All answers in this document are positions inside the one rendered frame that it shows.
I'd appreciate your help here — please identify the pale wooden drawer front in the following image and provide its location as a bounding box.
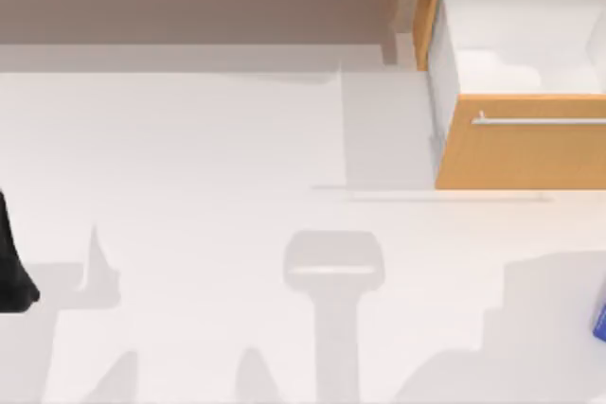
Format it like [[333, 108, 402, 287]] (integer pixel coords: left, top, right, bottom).
[[434, 94, 606, 191]]

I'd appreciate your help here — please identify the pulled-out drawer grey inside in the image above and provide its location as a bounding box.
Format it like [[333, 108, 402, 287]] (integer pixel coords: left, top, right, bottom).
[[427, 0, 606, 154]]

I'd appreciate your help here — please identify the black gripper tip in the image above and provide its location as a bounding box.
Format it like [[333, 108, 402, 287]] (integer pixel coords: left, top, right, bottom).
[[0, 190, 41, 315]]

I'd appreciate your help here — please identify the blue object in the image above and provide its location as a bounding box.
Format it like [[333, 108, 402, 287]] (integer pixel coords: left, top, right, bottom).
[[590, 298, 606, 342]]

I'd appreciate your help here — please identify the long metal drawer handle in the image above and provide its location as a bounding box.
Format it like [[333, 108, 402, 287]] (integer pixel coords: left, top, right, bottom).
[[471, 111, 606, 127]]

